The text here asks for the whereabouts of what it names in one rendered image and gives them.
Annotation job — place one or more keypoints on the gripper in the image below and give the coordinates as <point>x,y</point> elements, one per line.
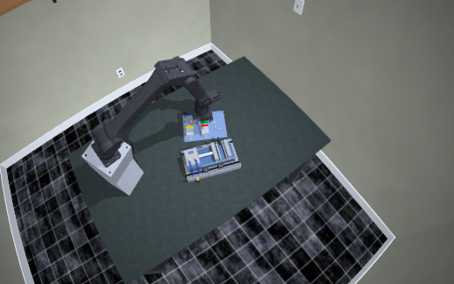
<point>202,114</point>

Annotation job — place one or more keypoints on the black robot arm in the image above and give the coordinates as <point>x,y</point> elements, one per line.
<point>167,73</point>

